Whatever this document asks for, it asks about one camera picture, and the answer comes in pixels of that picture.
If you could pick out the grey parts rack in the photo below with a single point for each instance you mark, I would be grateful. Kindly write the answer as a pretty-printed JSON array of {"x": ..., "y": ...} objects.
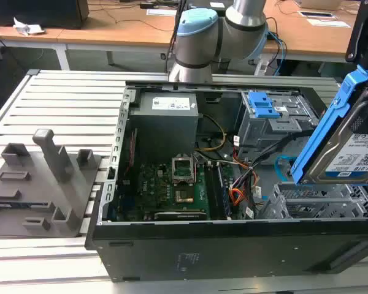
[{"x": 43, "y": 190}]

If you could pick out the white paper sheet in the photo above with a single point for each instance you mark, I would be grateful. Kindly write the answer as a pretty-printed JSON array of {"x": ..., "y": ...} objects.
[
  {"x": 161, "y": 12},
  {"x": 328, "y": 22}
]

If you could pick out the grey metal disk bay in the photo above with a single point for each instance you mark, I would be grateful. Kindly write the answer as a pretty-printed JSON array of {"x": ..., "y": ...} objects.
[{"x": 270, "y": 128}]

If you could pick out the hard disk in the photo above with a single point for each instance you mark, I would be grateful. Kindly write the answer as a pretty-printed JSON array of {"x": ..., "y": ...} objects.
[{"x": 334, "y": 153}]

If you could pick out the grey perforated drive cage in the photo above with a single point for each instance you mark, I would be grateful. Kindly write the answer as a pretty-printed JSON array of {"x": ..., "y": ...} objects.
[{"x": 319, "y": 200}]

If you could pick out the wooden desk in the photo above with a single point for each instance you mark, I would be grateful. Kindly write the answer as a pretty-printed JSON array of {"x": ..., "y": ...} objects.
[{"x": 135, "y": 27}]

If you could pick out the crumpled white paper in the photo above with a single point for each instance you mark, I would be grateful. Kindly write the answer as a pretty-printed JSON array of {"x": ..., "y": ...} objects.
[{"x": 27, "y": 27}]

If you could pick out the blue disk bay latch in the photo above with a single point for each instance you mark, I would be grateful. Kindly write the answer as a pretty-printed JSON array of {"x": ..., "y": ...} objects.
[{"x": 262, "y": 105}]

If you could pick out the grey power supply unit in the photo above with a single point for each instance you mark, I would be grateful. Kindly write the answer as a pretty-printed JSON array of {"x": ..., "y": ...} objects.
[{"x": 164, "y": 122}]

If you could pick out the black open PC case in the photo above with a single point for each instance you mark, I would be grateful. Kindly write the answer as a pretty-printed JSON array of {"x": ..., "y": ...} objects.
[{"x": 220, "y": 251}]

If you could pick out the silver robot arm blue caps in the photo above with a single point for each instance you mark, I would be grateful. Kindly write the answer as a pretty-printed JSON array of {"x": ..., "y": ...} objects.
[{"x": 199, "y": 39}]

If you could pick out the green motherboard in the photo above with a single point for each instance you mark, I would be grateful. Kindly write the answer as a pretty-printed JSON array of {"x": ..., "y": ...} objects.
[{"x": 154, "y": 190}]

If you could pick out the black box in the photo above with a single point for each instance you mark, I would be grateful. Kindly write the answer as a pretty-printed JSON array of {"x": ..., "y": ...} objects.
[{"x": 40, "y": 12}]

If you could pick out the black RAM slot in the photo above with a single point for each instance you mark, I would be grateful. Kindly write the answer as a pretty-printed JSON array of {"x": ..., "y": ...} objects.
[{"x": 216, "y": 193}]

